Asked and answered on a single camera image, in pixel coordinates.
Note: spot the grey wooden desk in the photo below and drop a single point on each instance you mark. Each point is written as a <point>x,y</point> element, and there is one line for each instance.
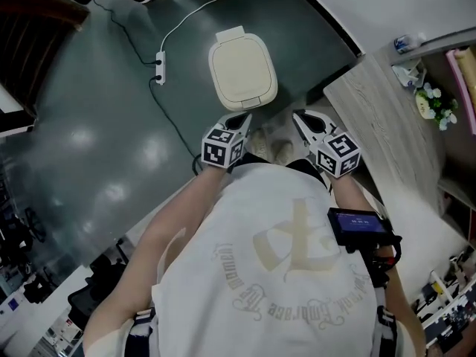
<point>383,125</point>

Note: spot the person's left beige shoe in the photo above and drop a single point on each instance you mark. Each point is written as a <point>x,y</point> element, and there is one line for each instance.
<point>259,143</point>

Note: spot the person's left forearm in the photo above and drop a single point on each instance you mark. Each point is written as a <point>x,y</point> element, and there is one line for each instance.
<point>178,214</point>

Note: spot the cream lidded trash bin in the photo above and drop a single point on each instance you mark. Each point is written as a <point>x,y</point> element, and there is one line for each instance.
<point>241,69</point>

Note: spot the blue and white wipes bottle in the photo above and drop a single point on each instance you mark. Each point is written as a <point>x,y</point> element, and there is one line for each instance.
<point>407,44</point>

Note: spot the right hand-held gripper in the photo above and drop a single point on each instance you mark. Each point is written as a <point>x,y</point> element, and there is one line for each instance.
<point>340,154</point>

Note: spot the white plastic bag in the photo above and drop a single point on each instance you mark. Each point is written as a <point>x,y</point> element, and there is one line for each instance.
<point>405,73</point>

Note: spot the person's white t-shirt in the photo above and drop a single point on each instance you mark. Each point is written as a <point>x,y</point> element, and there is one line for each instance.
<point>260,273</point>

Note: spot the person's black shorts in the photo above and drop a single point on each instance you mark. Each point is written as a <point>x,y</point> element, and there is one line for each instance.
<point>308,167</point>

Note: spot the white pot of blue flowers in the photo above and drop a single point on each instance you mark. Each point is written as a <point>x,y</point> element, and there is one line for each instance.
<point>433,104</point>

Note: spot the white power strip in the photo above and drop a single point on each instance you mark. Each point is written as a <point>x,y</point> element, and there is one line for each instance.
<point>160,67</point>

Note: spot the person's right forearm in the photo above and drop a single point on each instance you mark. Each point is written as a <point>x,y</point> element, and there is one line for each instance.
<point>349,195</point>

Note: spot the wooden shelf unit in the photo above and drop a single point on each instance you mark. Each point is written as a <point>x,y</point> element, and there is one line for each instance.
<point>457,169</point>

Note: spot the black office chair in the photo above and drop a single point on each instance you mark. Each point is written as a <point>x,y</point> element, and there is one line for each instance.
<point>93,292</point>

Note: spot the pink box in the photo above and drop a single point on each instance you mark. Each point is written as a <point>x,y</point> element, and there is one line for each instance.
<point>461,87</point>

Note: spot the yellow roll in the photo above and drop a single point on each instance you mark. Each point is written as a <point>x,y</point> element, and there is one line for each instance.
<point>469,69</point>

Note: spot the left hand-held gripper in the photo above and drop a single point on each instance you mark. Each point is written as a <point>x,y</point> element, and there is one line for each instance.
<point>219,147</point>

